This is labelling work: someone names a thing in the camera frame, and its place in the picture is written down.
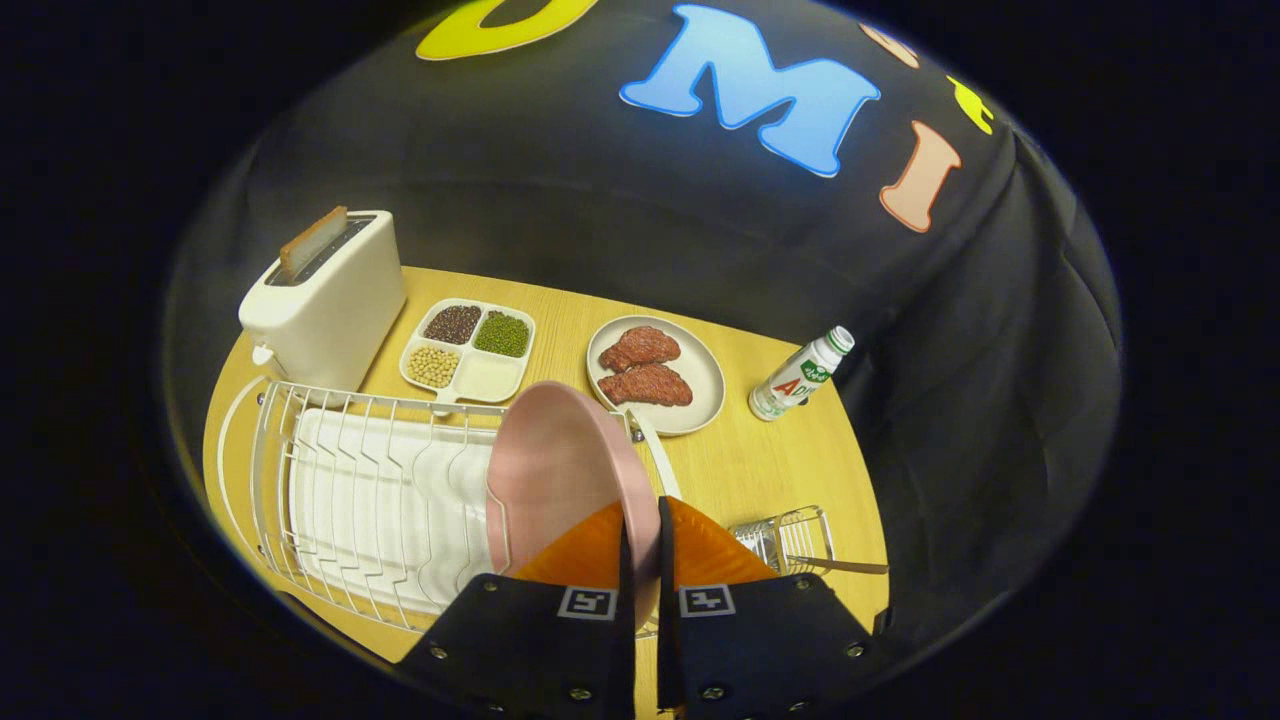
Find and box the toast slice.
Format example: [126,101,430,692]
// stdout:
[278,205,350,279]

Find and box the green bean pile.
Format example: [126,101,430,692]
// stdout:
[473,312,531,359]

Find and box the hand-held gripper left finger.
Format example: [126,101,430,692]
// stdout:
[395,500,638,720]

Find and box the yellow soybean pile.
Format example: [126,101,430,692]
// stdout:
[407,345,461,390]

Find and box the dark red bean pile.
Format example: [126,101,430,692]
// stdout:
[424,304,483,346]

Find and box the white green drink bottle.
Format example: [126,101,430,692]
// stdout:
[748,326,856,423]

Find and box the red meat piece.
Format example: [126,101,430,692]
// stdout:
[598,363,694,408]
[598,326,682,373]

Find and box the pink plate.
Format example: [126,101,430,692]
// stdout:
[485,380,661,631]

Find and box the black backdrop cloth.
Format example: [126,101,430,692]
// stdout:
[165,0,1121,641]

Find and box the white divided tray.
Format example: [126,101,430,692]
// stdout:
[399,298,537,406]

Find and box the metal wire basket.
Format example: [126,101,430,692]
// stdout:
[728,505,837,579]

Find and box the white wire dish rack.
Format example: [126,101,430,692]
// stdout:
[215,375,683,636]

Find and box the beige plate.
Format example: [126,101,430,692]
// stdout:
[586,315,727,437]

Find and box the white toaster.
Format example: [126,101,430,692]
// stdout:
[238,210,408,396]

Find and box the wooden-handled spoon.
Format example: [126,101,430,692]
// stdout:
[785,555,890,576]

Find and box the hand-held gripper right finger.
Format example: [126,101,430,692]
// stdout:
[655,495,886,720]

